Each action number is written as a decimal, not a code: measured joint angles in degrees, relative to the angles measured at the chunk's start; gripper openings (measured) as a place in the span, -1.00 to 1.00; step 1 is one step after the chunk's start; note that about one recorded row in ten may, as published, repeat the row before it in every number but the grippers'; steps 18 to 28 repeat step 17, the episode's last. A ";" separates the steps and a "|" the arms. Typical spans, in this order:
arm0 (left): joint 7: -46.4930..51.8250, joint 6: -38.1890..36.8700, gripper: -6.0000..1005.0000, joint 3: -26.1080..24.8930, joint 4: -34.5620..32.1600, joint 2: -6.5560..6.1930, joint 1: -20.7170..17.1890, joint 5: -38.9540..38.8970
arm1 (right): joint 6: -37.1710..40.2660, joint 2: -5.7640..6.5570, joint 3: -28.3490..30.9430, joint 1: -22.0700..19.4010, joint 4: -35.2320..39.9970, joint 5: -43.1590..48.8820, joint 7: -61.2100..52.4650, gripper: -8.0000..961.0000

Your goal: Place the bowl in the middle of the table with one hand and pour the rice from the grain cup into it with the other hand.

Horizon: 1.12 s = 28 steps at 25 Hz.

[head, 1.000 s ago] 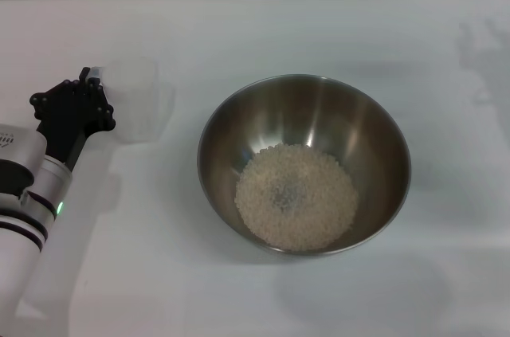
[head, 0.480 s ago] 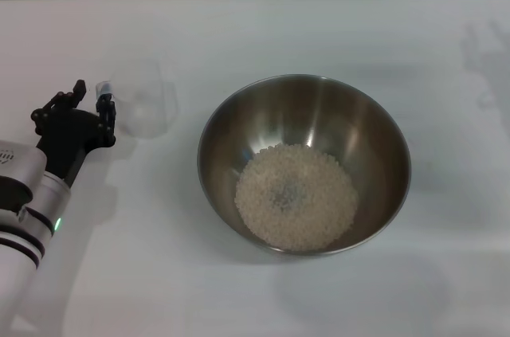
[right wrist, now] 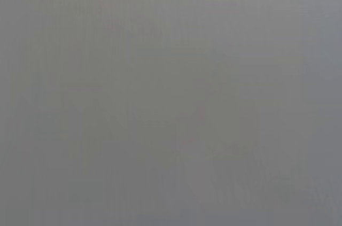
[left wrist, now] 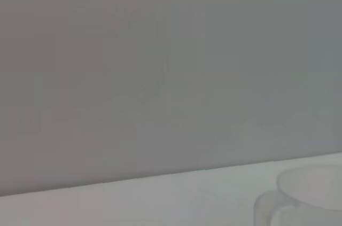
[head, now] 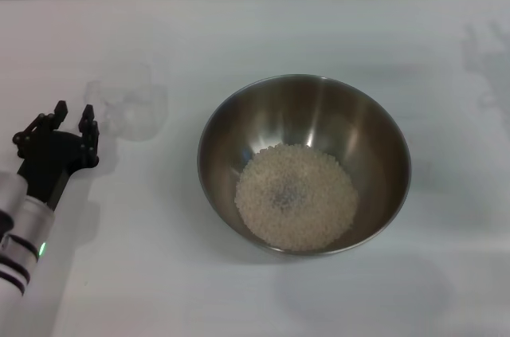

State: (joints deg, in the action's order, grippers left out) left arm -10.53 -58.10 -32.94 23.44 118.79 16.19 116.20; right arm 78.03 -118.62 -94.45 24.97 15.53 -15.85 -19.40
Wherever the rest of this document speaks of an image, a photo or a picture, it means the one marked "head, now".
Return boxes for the white rice grains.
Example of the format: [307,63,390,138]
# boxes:
[234,143,360,253]

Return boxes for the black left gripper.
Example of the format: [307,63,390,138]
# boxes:
[11,100,100,211]

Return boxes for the clear plastic measuring cup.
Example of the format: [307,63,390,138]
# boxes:
[82,72,169,143]

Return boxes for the stainless steel mixing bowl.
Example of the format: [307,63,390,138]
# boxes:
[197,73,412,257]

